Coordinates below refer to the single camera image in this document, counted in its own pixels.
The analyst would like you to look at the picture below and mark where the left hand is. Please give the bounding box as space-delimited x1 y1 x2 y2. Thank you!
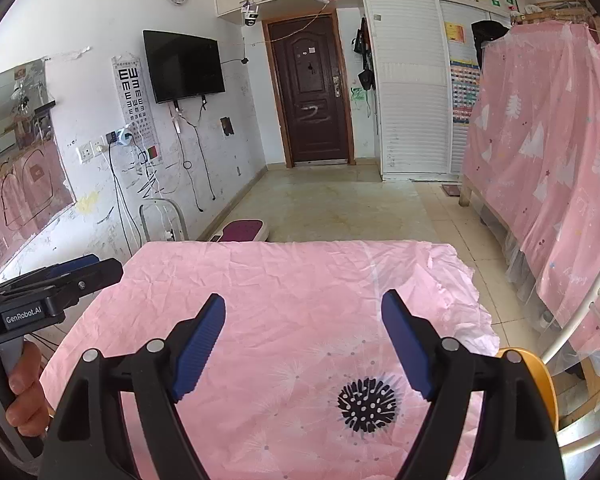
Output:
5 341 50 438

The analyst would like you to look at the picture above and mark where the white power socket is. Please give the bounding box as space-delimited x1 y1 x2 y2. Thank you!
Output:
76 142 94 164

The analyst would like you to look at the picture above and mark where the eye test chart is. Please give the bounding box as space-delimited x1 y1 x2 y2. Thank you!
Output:
111 53 161 165

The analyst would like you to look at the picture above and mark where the pink bed sheet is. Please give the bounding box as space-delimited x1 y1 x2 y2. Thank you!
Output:
42 240 500 479

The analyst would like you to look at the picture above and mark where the pink tree pattern curtain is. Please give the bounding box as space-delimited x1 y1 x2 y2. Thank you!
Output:
463 22 600 325

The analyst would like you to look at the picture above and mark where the dark brown wooden door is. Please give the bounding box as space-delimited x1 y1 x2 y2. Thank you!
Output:
263 11 354 168

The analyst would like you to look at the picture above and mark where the white louvered wardrobe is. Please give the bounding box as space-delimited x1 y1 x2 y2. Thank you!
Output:
363 0 506 181

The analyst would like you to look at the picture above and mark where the white metal frame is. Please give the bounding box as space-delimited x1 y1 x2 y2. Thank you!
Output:
138 198 189 242

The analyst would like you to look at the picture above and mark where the wall mirror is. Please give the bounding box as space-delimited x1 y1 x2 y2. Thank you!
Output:
0 58 74 271

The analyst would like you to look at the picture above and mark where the wall mounted black television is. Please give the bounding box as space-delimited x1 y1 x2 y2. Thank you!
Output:
143 30 225 104

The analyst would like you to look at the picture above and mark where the colourful wall poster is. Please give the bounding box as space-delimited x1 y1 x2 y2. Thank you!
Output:
450 60 480 125

